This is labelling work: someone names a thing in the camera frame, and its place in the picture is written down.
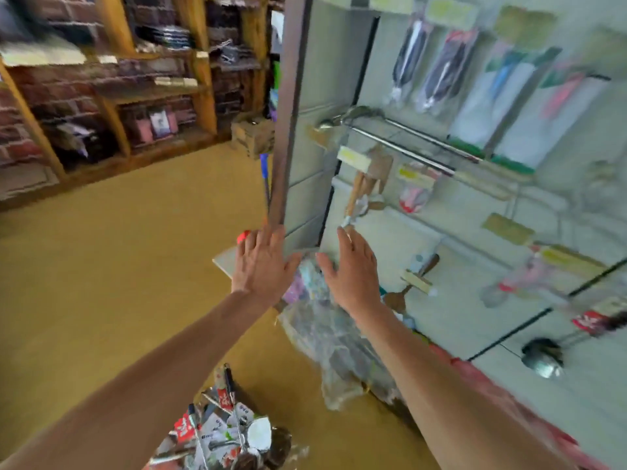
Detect white flat board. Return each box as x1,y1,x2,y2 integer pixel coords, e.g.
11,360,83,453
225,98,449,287
212,244,241,280

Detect small brown cardboard box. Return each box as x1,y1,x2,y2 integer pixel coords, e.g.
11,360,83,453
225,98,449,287
231,112,276,159

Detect pile of packaged utensils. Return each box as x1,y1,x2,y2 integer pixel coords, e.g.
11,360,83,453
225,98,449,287
147,365,310,470

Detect pale green paper card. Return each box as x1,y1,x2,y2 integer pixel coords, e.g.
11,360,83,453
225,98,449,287
482,212,535,245

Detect white green utensil packet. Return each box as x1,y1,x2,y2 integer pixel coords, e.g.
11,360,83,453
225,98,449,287
490,58,613,177
449,34,545,157

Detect person's right hand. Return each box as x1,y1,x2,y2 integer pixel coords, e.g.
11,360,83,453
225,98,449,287
313,225,383,317

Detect person's left hand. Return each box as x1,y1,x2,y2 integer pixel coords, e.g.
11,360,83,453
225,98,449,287
231,223,305,307

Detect person's left forearm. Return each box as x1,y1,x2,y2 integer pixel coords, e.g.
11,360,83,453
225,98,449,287
0,293,270,470

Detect pile of plastic wrapped utensils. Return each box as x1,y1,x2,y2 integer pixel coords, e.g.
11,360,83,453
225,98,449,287
279,251,403,412

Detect wooden dish brushes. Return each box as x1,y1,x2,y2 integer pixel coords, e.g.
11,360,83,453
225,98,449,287
364,153,395,213

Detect dark wooden spatula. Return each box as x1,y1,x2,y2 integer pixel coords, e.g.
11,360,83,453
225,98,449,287
384,252,442,315

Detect black utensil packet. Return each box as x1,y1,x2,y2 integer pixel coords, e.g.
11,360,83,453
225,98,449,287
387,14,432,104
416,24,481,116

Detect person's right forearm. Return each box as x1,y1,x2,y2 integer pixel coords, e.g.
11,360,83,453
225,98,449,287
355,306,579,470

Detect wooden bookshelf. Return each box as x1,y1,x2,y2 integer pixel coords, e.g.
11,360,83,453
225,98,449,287
0,0,270,206

